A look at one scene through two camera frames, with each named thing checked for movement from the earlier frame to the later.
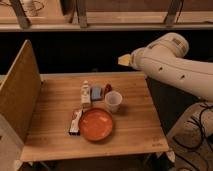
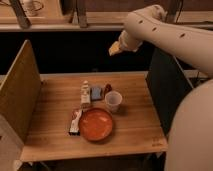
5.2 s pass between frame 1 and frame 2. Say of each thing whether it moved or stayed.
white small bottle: stayed
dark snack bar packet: stayed
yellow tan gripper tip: moved
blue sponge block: stayed
